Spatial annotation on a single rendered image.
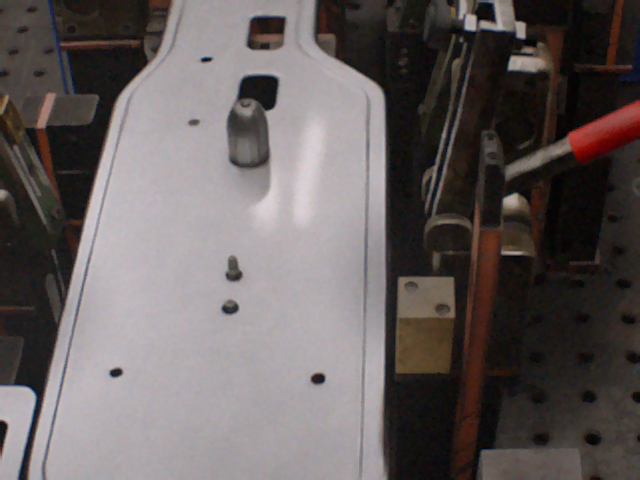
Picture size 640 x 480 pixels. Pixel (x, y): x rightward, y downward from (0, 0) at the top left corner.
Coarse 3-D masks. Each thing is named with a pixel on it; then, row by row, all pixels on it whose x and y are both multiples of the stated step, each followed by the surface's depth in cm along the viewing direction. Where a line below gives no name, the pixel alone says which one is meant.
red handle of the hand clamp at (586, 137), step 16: (624, 112) 71; (592, 128) 72; (608, 128) 71; (624, 128) 71; (560, 144) 73; (576, 144) 72; (592, 144) 72; (608, 144) 71; (624, 144) 72; (528, 160) 74; (544, 160) 73; (560, 160) 73; (576, 160) 73; (592, 160) 73; (512, 176) 74; (528, 176) 74; (544, 176) 74; (512, 192) 75
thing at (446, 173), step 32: (480, 0) 67; (448, 32) 66; (480, 32) 65; (512, 32) 65; (480, 64) 67; (480, 96) 69; (448, 128) 74; (480, 128) 70; (448, 160) 72; (448, 192) 74
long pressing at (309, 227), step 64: (192, 0) 107; (256, 0) 107; (320, 0) 108; (192, 64) 100; (256, 64) 99; (320, 64) 99; (128, 128) 94; (192, 128) 93; (320, 128) 93; (384, 128) 92; (128, 192) 88; (192, 192) 88; (256, 192) 88; (320, 192) 88; (384, 192) 87; (128, 256) 84; (192, 256) 83; (256, 256) 83; (320, 256) 83; (384, 256) 83; (64, 320) 80; (128, 320) 79; (192, 320) 79; (256, 320) 79; (320, 320) 79; (384, 320) 78; (64, 384) 75; (128, 384) 75; (192, 384) 75; (256, 384) 75; (320, 384) 75; (384, 384) 75; (64, 448) 72; (128, 448) 72; (192, 448) 72; (256, 448) 72; (320, 448) 72; (384, 448) 71
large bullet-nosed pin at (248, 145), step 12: (240, 108) 88; (252, 108) 88; (228, 120) 88; (240, 120) 87; (252, 120) 88; (264, 120) 88; (228, 132) 89; (240, 132) 88; (252, 132) 88; (264, 132) 89; (228, 144) 90; (240, 144) 89; (252, 144) 89; (264, 144) 89; (228, 156) 91; (240, 156) 89; (252, 156) 89; (264, 156) 90
